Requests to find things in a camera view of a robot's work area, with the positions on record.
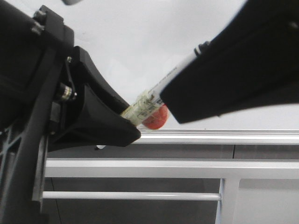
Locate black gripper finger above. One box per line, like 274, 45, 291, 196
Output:
209, 0, 299, 44
49, 84, 141, 152
161, 23, 299, 123

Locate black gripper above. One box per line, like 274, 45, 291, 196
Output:
0, 4, 128, 224

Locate white black whiteboard marker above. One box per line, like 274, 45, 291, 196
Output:
94, 41, 211, 151

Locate red round magnet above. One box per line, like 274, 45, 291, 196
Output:
142, 104, 169, 130

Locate white horizontal stand rod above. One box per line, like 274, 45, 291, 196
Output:
43, 191, 221, 201

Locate white perforated pegboard panel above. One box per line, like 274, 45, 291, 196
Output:
215, 179, 299, 224

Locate white whiteboard with aluminium frame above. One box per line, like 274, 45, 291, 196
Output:
46, 0, 299, 175

